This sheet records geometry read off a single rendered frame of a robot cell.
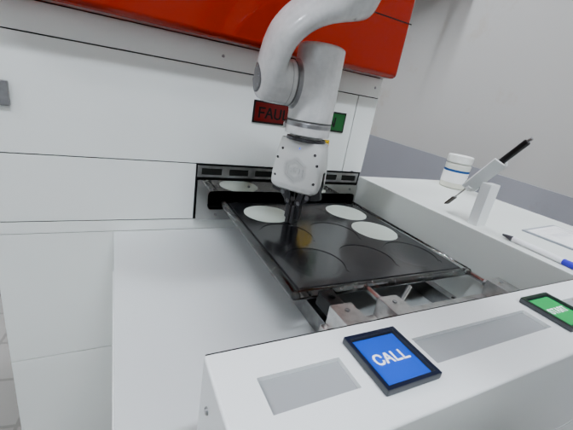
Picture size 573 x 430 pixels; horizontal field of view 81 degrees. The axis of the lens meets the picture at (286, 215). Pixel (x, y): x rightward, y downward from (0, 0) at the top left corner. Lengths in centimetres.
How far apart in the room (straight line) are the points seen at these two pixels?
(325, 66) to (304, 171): 18
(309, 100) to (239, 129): 22
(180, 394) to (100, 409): 68
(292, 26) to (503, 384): 49
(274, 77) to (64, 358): 77
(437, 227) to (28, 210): 81
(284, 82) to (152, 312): 41
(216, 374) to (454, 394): 18
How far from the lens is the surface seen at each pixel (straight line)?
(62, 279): 85
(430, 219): 79
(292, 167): 64
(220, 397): 25
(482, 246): 72
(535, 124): 229
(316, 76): 61
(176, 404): 43
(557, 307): 52
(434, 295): 71
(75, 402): 107
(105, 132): 73
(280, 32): 56
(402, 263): 63
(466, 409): 33
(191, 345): 49
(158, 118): 73
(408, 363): 31
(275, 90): 58
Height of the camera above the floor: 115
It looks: 20 degrees down
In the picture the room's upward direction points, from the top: 10 degrees clockwise
